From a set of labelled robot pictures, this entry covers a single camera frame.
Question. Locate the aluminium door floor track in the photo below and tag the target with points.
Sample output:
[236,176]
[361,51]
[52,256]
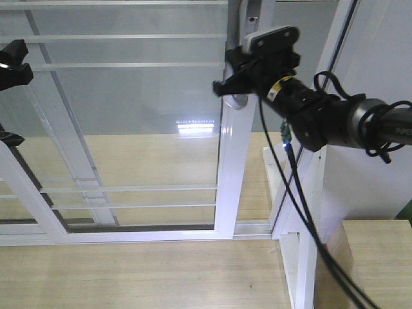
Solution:
[252,232]

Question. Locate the green cushion mat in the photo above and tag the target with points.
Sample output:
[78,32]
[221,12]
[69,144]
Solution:
[405,213]

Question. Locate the green circuit board right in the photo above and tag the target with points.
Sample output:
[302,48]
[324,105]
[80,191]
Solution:
[285,132]

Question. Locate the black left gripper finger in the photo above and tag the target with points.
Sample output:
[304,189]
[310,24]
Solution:
[11,139]
[14,72]

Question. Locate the white sliding glass door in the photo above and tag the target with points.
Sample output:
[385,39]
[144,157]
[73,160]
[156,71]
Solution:
[173,51]

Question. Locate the white wall panel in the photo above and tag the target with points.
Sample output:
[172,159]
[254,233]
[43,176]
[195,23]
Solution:
[375,60]

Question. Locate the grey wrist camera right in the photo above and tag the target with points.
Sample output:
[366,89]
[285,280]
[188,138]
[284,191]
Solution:
[270,38]

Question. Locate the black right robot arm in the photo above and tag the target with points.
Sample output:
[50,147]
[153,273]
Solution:
[316,117]

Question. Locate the light wooden box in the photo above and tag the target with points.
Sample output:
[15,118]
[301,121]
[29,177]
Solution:
[377,256]

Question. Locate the fixed white glass door panel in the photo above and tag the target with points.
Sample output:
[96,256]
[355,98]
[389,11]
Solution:
[71,45]

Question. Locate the white door handle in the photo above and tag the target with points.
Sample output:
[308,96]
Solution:
[236,99]

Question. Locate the white door frame post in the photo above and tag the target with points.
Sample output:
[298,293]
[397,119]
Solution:
[322,27]

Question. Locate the white triangular support bracket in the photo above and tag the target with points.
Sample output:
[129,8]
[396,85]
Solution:
[298,249]

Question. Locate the light wooden platform board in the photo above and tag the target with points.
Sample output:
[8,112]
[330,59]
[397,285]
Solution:
[170,274]

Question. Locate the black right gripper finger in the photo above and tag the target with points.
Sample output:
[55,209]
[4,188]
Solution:
[247,83]
[239,61]

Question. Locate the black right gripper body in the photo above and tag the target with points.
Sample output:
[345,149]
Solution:
[271,63]

